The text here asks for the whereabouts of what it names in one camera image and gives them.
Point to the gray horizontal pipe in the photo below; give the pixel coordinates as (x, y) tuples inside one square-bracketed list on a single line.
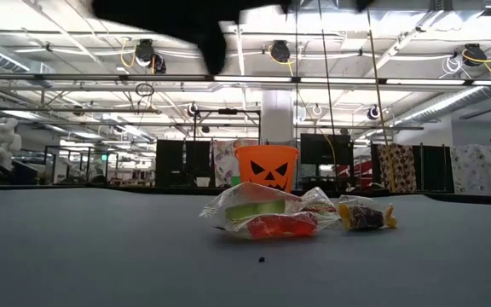
[(58, 110)]

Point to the brown patterned cloth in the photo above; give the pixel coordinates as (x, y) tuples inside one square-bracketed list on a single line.
[(396, 168)]

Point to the black monitor screen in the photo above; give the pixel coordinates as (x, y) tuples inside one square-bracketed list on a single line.
[(326, 149)]

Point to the green candy clear wrapper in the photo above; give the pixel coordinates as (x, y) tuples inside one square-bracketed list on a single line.
[(254, 209)]

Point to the black gantry frame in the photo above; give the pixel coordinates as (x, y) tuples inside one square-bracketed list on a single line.
[(227, 111)]

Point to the clear red-printed candy wrapper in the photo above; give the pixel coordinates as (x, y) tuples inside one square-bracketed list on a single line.
[(320, 202)]

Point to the floral white cloth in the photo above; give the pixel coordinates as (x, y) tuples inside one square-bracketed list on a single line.
[(224, 155)]

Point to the white building column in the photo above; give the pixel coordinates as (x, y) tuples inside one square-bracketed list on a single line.
[(277, 115)]

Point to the black metal workstation frame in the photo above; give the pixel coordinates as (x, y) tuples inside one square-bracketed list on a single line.
[(79, 146)]

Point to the black partition panel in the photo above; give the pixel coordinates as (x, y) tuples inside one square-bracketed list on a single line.
[(169, 164), (198, 160), (435, 168)]

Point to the white patterned cloth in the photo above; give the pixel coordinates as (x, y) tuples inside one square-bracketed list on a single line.
[(475, 170)]

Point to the small green box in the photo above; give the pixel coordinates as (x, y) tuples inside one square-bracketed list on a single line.
[(235, 181)]

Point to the white cup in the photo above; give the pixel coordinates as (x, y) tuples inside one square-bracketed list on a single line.
[(203, 181)]

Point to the red candy clear wrapper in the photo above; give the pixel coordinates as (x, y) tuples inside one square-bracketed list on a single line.
[(281, 225)]

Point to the red background equipment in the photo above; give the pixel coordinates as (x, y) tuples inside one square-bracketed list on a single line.
[(356, 170)]

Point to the orange jack-o-lantern bucket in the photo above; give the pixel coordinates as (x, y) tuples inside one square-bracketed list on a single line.
[(267, 166)]

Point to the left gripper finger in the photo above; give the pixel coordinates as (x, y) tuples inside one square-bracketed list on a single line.
[(215, 55)]

